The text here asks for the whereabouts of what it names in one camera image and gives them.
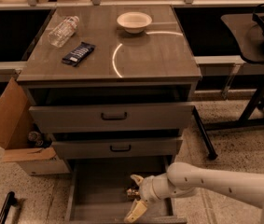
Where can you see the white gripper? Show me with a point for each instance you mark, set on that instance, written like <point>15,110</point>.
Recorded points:
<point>147,188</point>

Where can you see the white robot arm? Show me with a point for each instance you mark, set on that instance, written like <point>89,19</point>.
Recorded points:
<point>181,178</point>

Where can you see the bottom grey drawer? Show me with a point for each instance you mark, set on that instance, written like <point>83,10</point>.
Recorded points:
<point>98,188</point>

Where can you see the grey drawer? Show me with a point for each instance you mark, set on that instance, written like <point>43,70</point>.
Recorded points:
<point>111,118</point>
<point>98,188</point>
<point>114,148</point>

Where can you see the middle grey drawer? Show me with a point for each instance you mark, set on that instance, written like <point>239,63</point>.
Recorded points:
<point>114,148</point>

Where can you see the top grey drawer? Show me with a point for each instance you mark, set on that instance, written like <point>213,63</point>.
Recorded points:
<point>111,118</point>

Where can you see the grey drawer cabinet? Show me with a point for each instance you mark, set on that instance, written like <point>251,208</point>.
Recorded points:
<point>155,66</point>

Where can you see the can inside cardboard box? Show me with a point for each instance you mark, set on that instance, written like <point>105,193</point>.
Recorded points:
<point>35,137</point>

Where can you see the black bar on floor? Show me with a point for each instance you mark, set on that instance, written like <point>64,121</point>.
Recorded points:
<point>10,200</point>

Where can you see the black side table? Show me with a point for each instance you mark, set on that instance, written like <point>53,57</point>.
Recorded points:
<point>248,30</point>

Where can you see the brown cardboard box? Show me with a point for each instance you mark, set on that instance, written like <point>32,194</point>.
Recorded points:
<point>15,123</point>

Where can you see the dark blue snack bag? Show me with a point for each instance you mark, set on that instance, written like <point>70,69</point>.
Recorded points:
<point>78,54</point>

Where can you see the white paper bowl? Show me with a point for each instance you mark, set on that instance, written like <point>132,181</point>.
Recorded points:
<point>134,22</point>

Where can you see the clear plastic water bottle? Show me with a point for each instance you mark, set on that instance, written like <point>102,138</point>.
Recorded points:
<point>63,31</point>

